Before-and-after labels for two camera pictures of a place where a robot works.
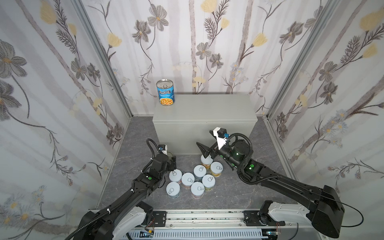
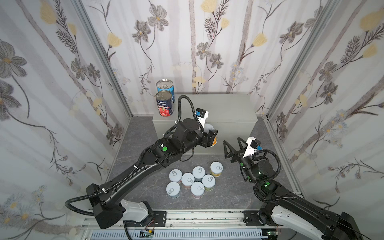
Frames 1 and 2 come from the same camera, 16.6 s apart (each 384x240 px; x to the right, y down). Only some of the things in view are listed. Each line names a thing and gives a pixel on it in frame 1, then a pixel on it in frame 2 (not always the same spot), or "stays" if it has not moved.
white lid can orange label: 206,161 -> 208,127
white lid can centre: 187,179 stays
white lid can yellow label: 216,168 stays
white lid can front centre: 197,190 stays
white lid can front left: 173,190 stays
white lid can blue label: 199,171 stays
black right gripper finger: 205,151 -> 233,154
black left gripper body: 171,162 -> 209,138
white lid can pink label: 175,175 stays
